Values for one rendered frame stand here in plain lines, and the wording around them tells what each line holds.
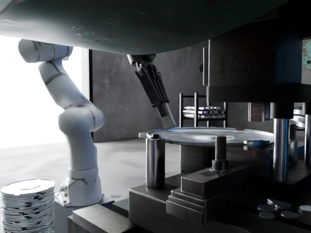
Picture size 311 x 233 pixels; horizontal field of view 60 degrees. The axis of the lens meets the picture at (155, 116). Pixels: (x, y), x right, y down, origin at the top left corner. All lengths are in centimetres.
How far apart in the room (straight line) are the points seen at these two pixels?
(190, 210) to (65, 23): 27
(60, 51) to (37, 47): 10
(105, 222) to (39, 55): 76
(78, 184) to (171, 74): 635
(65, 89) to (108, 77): 482
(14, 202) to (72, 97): 80
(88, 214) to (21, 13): 43
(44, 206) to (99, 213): 119
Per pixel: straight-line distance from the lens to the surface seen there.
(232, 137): 60
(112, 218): 55
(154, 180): 50
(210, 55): 55
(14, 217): 177
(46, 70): 118
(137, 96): 643
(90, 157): 111
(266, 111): 56
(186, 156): 62
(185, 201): 38
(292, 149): 60
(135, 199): 49
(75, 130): 103
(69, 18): 21
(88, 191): 114
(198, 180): 38
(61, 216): 121
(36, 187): 179
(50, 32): 25
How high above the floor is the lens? 86
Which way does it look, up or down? 3 degrees down
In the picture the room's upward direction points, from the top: straight up
